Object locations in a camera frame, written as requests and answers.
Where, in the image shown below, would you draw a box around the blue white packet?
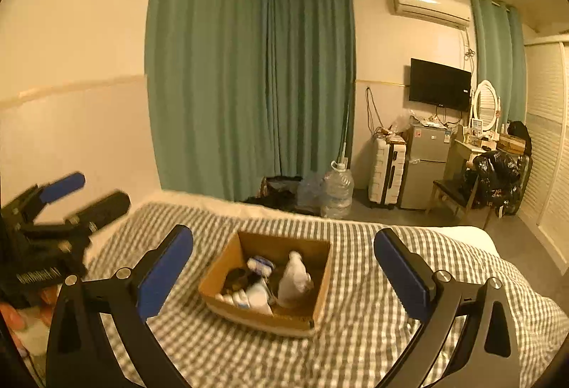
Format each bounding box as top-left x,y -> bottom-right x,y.
247,256 -> 276,278

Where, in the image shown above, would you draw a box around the small white blue bottles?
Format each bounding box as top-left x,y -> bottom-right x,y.
215,279 -> 273,316

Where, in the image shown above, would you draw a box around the small black pouch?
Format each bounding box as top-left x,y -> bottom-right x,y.
221,267 -> 261,294

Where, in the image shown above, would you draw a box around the white round tape ring container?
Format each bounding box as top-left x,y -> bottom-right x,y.
277,272 -> 314,309

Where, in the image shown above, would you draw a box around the person's left hand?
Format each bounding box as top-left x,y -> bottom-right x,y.
1,286 -> 59,357

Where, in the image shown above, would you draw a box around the wooden stool chair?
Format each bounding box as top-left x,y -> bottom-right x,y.
425,169 -> 493,230

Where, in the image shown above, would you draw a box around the black garbage bag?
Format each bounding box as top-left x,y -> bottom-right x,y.
459,150 -> 532,216

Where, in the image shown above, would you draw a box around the black bag on floor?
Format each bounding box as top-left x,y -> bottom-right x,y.
244,175 -> 321,216

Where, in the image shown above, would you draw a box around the brown cardboard box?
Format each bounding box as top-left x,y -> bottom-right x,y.
199,231 -> 332,338

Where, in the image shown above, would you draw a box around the green curtain left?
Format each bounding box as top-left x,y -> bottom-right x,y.
145,0 -> 356,201

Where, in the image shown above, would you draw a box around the green curtain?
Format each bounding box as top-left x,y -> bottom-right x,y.
470,0 -> 527,123
145,0 -> 356,201

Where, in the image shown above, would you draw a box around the grey mini fridge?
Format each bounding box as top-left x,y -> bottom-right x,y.
398,119 -> 450,211

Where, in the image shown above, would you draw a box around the white hard suitcase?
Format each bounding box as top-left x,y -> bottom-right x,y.
368,135 -> 406,207

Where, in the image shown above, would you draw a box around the clear large water jug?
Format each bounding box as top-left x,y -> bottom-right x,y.
320,161 -> 354,219

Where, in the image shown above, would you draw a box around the white oval vanity mirror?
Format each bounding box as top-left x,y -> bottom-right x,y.
470,80 -> 500,133

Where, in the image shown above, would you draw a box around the green curtain right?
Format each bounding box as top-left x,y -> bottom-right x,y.
470,0 -> 527,123

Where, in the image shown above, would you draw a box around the white louvered wardrobe door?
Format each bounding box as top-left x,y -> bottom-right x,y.
519,34 -> 568,272

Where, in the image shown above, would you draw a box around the white air conditioner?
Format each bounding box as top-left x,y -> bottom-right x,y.
393,0 -> 472,29

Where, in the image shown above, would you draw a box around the black wall television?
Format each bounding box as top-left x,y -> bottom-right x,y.
409,59 -> 472,112

